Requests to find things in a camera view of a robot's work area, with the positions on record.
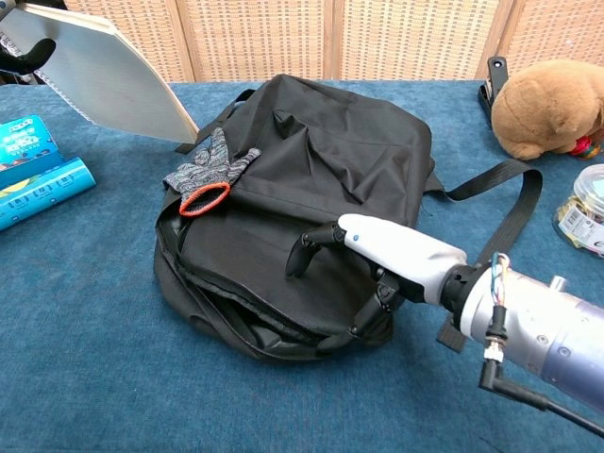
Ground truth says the black backpack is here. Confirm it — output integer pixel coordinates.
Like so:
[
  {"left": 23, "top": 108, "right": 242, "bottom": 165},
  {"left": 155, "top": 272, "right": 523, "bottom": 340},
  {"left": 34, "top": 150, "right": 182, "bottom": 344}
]
[{"left": 153, "top": 74, "right": 544, "bottom": 363}]

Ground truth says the white spiral notebook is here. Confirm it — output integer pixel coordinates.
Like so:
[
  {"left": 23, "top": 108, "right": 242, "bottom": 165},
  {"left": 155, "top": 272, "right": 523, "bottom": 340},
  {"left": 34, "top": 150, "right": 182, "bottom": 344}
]
[{"left": 0, "top": 2, "right": 200, "bottom": 145}]

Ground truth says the clear jar of colourful clips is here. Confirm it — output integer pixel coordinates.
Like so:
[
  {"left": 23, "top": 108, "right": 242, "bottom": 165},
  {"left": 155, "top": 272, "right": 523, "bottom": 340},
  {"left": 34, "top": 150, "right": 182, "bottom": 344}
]
[{"left": 551, "top": 163, "right": 604, "bottom": 260}]

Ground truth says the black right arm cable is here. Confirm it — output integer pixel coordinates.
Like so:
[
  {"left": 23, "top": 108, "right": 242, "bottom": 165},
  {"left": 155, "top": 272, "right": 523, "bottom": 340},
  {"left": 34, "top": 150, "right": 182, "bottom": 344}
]
[{"left": 478, "top": 252, "right": 604, "bottom": 438}]

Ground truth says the blue food wrap box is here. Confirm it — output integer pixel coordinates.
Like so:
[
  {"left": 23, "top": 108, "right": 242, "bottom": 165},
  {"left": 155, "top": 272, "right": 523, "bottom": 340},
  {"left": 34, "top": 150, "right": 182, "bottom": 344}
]
[{"left": 0, "top": 157, "right": 98, "bottom": 232}]

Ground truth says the woven folding screen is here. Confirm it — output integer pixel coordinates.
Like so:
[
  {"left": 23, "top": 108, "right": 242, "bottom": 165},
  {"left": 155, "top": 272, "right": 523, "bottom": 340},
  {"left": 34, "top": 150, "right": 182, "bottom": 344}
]
[{"left": 60, "top": 0, "right": 604, "bottom": 86}]

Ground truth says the brown plush capybara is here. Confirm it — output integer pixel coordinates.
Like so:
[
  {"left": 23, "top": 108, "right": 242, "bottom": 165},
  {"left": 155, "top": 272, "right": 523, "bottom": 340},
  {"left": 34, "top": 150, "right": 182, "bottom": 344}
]
[{"left": 490, "top": 59, "right": 604, "bottom": 161}]

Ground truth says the black handheld clamp tool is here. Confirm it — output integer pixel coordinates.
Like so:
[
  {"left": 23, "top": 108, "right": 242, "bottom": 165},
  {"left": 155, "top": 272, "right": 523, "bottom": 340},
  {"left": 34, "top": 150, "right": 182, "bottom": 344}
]
[{"left": 478, "top": 55, "right": 510, "bottom": 126}]

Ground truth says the small red colourful toy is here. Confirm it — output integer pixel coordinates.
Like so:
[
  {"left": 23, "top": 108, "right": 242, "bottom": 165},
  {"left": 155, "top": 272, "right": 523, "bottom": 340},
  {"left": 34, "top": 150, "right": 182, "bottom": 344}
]
[{"left": 568, "top": 134, "right": 603, "bottom": 159}]

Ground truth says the blue felt table cover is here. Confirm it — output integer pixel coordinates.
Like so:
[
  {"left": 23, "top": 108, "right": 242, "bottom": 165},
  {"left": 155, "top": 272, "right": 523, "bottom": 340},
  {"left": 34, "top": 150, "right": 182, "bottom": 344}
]
[{"left": 0, "top": 79, "right": 604, "bottom": 453}]

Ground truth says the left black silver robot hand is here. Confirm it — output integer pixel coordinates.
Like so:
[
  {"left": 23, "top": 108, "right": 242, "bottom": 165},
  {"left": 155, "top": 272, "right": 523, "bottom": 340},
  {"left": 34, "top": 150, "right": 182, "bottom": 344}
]
[{"left": 0, "top": 38, "right": 57, "bottom": 76}]

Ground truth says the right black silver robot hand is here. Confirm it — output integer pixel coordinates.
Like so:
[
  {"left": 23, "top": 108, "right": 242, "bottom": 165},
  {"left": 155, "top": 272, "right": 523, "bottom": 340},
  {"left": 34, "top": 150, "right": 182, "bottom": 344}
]
[{"left": 285, "top": 212, "right": 468, "bottom": 353}]

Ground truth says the grey knit glove orange cuff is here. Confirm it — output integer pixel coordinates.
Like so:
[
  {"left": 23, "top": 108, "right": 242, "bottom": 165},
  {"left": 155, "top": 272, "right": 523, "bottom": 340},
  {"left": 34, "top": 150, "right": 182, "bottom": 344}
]
[{"left": 162, "top": 126, "right": 262, "bottom": 218}]

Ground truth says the blue cookie box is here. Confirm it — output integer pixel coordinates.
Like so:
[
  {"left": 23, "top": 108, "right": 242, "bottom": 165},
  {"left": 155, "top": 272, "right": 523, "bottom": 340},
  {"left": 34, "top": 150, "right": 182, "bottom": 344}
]
[{"left": 0, "top": 114, "right": 65, "bottom": 188}]

